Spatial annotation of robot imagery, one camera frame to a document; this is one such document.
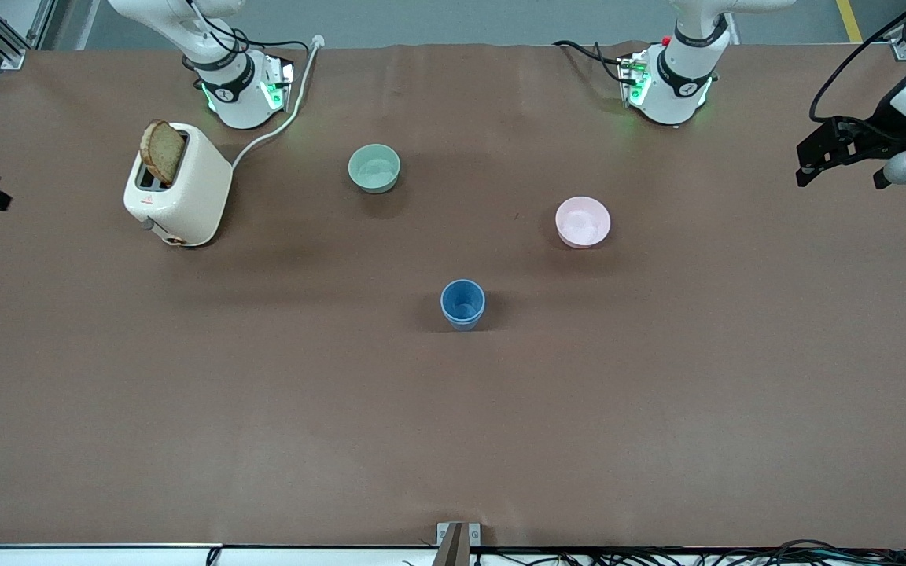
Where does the tall blue plastic cup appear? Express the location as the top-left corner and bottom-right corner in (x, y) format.
(440, 279), (487, 325)

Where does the brown bread slice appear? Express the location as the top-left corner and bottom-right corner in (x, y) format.
(140, 119), (187, 186)

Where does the cream white toaster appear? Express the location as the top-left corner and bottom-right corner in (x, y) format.
(123, 122), (234, 248)

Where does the pale pink bowl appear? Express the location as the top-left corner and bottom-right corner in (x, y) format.
(555, 197), (611, 249)

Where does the brown table cover sheet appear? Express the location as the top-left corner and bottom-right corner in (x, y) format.
(0, 41), (906, 549)

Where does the pale green bowl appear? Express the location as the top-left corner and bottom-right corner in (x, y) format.
(348, 144), (402, 194)

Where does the black base power cable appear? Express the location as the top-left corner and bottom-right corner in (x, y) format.
(242, 37), (309, 57)
(553, 39), (629, 86)

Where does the white toaster power cable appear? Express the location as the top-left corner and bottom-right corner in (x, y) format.
(230, 35), (325, 171)

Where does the white table edge rail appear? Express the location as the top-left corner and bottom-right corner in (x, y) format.
(0, 542), (906, 566)

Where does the black cable bundle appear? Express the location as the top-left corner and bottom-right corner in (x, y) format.
(473, 538), (906, 566)

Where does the metal bracket with post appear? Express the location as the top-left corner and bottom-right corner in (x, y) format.
(436, 521), (482, 566)

